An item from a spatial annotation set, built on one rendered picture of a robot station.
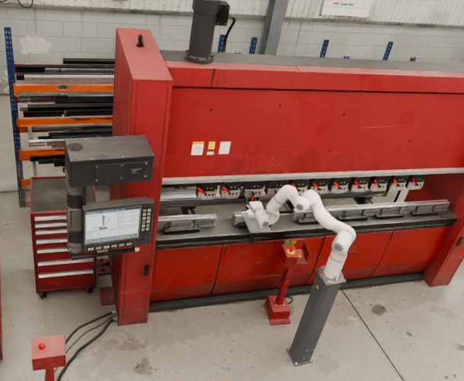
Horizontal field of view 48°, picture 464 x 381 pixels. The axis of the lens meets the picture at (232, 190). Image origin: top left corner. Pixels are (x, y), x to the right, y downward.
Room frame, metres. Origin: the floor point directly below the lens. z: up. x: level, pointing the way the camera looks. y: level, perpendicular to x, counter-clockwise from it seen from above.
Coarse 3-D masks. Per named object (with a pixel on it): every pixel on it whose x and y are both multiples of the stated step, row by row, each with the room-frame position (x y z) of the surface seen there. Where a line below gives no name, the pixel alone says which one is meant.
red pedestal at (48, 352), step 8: (48, 336) 2.08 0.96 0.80; (56, 336) 2.09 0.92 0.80; (64, 336) 2.11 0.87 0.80; (32, 344) 2.00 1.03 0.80; (40, 344) 2.00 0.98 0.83; (48, 344) 2.03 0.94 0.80; (56, 344) 2.04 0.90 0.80; (64, 344) 2.05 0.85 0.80; (32, 352) 1.95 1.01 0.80; (40, 352) 1.96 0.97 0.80; (48, 352) 1.97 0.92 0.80; (56, 352) 1.98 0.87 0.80; (64, 352) 1.99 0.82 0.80; (32, 360) 1.90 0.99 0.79; (40, 360) 1.92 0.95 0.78; (48, 360) 1.94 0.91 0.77; (56, 360) 1.96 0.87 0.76; (64, 360) 1.98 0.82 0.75; (32, 368) 1.90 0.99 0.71; (40, 368) 1.92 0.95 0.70; (48, 368) 1.94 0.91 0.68; (48, 376) 1.99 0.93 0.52
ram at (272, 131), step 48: (192, 96) 3.27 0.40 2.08; (240, 96) 3.41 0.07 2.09; (288, 96) 3.56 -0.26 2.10; (336, 96) 3.72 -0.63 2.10; (384, 96) 3.88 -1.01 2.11; (432, 96) 4.07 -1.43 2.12; (192, 144) 3.29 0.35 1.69; (240, 144) 3.44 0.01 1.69; (288, 144) 3.60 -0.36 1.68; (336, 144) 3.77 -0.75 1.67; (384, 144) 3.95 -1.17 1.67; (432, 144) 4.15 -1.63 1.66
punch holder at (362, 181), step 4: (368, 176) 3.94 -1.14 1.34; (352, 180) 3.92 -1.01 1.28; (356, 180) 3.89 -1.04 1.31; (360, 180) 3.91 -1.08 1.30; (364, 180) 3.93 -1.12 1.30; (368, 180) 3.94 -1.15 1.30; (348, 184) 3.95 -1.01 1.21; (352, 184) 3.90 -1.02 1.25; (360, 184) 3.92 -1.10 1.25; (364, 184) 3.93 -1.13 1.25; (348, 188) 3.93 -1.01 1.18; (352, 188) 3.89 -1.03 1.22; (356, 188) 3.90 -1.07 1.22; (360, 188) 3.92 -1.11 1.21; (364, 188) 3.94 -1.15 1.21; (352, 192) 3.89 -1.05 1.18
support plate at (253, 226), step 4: (244, 212) 3.52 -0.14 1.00; (244, 216) 3.47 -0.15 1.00; (248, 216) 3.48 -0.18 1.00; (244, 220) 3.42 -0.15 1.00; (248, 220) 3.43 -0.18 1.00; (252, 220) 3.44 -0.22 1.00; (256, 220) 3.45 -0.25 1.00; (248, 224) 3.38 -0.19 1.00; (252, 224) 3.39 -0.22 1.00; (256, 224) 3.40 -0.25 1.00; (248, 228) 3.33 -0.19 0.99; (252, 228) 3.33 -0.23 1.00; (256, 228) 3.34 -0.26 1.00; (260, 228) 3.35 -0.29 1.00; (264, 228) 3.36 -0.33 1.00; (268, 228) 3.37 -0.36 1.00; (252, 232) 3.29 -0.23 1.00; (256, 232) 3.30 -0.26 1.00; (260, 232) 3.31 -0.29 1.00; (264, 232) 3.32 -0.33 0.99
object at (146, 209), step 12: (96, 204) 2.51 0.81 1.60; (108, 204) 2.54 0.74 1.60; (120, 204) 2.56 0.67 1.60; (132, 204) 2.59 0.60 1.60; (144, 204) 2.62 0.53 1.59; (84, 216) 2.44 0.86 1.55; (144, 216) 2.62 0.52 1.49; (84, 228) 2.44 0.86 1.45; (144, 228) 2.62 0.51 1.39; (84, 240) 2.44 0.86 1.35; (108, 240) 2.51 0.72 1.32; (120, 240) 2.55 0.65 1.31; (132, 240) 2.59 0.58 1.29; (144, 240) 2.63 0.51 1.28
